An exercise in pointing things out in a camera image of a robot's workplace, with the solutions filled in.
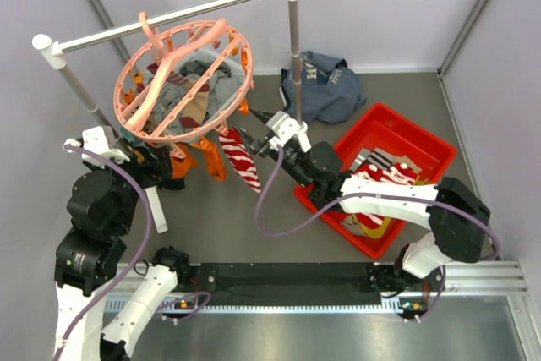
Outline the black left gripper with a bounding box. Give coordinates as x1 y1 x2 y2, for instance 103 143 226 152
85 138 174 233

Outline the orange sock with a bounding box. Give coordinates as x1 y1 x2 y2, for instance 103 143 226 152
190 136 227 182
170 144 199 179

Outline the red white striped sock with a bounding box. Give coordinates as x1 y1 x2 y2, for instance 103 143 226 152
218 129 262 194
350 162 419 229

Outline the pink round clip hanger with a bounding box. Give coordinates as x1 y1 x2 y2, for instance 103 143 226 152
113 13 254 144

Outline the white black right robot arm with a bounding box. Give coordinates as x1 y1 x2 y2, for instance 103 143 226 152
237 110 494 290

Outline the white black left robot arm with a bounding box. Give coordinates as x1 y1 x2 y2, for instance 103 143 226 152
53 139 194 360

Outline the black hanging sock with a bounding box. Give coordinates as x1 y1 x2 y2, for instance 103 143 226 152
159 178 185 191

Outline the beige maroon hanging sock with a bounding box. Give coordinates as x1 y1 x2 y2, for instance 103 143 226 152
163 74 210 129

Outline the white plastic laundry basket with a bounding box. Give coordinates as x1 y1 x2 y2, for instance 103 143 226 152
178 48 246 125

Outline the blue grey sweatshirt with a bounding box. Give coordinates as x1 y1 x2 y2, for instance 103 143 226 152
300 51 367 124

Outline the black white striped sock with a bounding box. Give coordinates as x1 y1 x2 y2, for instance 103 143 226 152
349 148 395 171

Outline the red plastic bin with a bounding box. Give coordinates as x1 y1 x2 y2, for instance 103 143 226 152
320 103 456 259

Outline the silver clothes rack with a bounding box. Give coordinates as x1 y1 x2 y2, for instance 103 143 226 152
32 0 300 144

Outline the yellow sock in bin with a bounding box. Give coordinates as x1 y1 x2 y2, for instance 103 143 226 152
340 176 437 239

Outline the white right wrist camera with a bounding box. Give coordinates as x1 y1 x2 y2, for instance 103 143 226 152
265 111 308 150

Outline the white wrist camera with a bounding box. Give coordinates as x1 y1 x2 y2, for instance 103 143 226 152
63 126 130 165
265 111 308 150

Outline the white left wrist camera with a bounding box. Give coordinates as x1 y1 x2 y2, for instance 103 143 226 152
63 126 130 165

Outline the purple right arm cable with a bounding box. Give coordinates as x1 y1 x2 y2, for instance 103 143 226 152
254 145 502 322

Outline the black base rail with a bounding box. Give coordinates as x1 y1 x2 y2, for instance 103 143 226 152
188 263 404 307

